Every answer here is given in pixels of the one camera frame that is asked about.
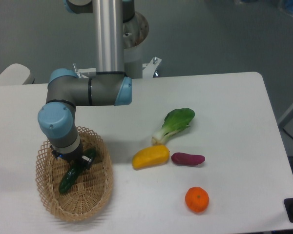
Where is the dark green cucumber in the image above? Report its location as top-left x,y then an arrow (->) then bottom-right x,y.
58,148 -> 98,195

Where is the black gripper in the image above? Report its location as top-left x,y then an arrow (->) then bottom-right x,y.
50,145 -> 94,170

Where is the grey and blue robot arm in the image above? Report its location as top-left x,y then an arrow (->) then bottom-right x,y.
38,0 -> 135,169

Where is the white chair armrest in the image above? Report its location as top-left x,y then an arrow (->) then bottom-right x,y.
0,63 -> 35,86

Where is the orange tangerine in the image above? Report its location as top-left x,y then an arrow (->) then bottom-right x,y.
185,187 -> 209,213

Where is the woven wicker basket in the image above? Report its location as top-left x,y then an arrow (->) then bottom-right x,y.
36,126 -> 113,222

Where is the green bok choy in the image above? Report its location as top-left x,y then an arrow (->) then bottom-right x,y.
151,108 -> 195,145

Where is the yellow mango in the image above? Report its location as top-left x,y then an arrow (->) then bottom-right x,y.
132,145 -> 170,170

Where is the purple sweet potato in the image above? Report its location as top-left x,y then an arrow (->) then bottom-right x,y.
171,152 -> 206,166

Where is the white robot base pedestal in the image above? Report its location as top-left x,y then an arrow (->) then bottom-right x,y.
72,11 -> 162,79

